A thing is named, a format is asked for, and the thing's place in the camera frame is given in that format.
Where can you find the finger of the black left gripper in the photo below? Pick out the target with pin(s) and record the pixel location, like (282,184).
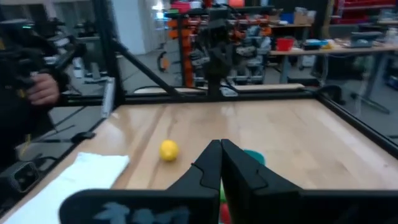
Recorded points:
(226,53)
(212,53)

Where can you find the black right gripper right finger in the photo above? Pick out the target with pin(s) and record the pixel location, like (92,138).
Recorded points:
(245,180)

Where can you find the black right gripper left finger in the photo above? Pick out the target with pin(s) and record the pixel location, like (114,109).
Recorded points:
(206,174)

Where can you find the red toy strawberry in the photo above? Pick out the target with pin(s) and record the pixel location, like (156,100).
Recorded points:
(225,214)

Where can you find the yellow toy lemon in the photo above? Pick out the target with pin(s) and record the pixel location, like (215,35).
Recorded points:
(169,150)

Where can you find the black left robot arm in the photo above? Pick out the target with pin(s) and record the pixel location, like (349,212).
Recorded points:
(214,88)

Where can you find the teal plastic container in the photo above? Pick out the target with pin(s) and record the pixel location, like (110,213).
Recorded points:
(256,156)

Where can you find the orange and black rack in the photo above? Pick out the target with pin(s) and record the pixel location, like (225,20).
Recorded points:
(188,34)

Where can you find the red bin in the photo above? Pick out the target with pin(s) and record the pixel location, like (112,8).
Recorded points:
(284,44)

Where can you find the wooden desk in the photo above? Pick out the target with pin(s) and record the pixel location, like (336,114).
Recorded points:
(326,49)

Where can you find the silver aluminium bar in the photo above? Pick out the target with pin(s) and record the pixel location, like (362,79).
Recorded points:
(109,96)

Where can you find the white folded cloth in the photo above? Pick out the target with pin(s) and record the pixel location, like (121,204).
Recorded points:
(77,171)

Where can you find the person's hand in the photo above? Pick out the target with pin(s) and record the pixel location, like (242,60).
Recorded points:
(43,90)

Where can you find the person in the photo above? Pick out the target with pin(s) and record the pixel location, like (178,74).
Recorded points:
(12,130)

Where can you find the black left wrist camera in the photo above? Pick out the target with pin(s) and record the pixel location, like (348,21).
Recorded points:
(219,17)

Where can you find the black frame bracket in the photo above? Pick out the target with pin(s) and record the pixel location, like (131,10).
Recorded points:
(82,137)

